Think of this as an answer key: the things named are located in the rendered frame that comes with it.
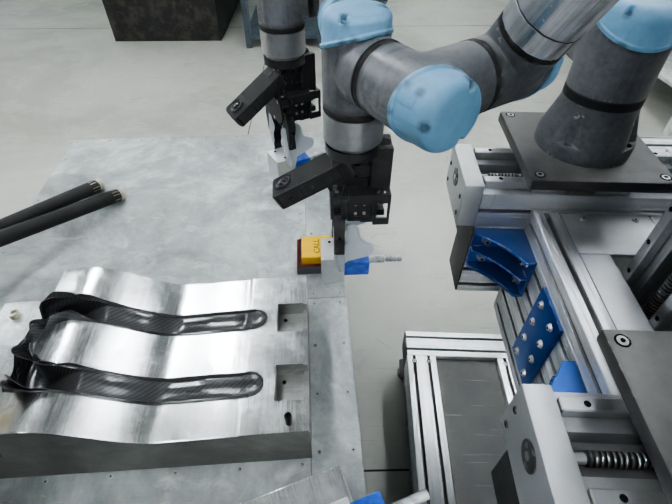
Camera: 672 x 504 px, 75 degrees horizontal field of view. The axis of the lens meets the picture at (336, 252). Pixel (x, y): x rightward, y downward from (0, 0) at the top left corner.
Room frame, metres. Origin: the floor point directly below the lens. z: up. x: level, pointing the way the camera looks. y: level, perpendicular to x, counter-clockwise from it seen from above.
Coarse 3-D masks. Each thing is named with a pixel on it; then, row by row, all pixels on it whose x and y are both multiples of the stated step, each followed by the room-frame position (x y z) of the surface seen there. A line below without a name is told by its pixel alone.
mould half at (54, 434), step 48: (96, 288) 0.43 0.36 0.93; (144, 288) 0.45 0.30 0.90; (192, 288) 0.47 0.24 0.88; (240, 288) 0.47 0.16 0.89; (288, 288) 0.46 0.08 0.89; (0, 336) 0.39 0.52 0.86; (48, 336) 0.34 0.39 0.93; (96, 336) 0.35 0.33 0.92; (144, 336) 0.37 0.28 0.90; (192, 336) 0.38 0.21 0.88; (240, 336) 0.37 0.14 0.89; (288, 336) 0.37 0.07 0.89; (0, 432) 0.21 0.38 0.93; (48, 432) 0.21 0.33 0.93; (96, 432) 0.22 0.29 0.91; (144, 432) 0.23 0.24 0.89; (192, 432) 0.23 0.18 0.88; (240, 432) 0.23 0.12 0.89; (288, 432) 0.23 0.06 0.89
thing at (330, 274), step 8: (328, 240) 0.51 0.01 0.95; (328, 248) 0.49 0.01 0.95; (328, 256) 0.48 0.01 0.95; (368, 256) 0.49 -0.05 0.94; (376, 256) 0.50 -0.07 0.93; (384, 256) 0.50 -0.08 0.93; (392, 256) 0.50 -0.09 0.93; (400, 256) 0.50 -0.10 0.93; (328, 264) 0.47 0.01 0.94; (344, 264) 0.47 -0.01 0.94; (352, 264) 0.47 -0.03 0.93; (360, 264) 0.48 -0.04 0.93; (368, 264) 0.48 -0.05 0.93; (328, 272) 0.47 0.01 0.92; (336, 272) 0.47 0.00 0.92; (344, 272) 0.47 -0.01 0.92; (352, 272) 0.47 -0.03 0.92; (360, 272) 0.48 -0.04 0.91; (368, 272) 0.48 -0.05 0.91; (328, 280) 0.47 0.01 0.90; (336, 280) 0.47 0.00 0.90
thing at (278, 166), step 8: (272, 152) 0.77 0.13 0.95; (280, 152) 0.77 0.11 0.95; (304, 152) 0.79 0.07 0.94; (320, 152) 0.81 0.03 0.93; (272, 160) 0.75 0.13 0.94; (280, 160) 0.74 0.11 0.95; (296, 160) 0.76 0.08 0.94; (304, 160) 0.77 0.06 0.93; (272, 168) 0.76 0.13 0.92; (280, 168) 0.74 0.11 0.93; (288, 168) 0.75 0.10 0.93; (272, 176) 0.76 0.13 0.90
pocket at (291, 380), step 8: (280, 368) 0.32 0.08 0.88; (288, 368) 0.32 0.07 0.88; (296, 368) 0.33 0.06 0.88; (304, 368) 0.32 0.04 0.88; (280, 376) 0.32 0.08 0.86; (288, 376) 0.32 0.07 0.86; (296, 376) 0.32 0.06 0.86; (304, 376) 0.31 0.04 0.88; (280, 384) 0.31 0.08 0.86; (288, 384) 0.31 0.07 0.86; (296, 384) 0.31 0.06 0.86; (304, 384) 0.30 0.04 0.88; (280, 392) 0.30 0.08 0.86; (288, 392) 0.30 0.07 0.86; (296, 392) 0.30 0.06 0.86; (304, 392) 0.29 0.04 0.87; (280, 400) 0.28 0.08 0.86
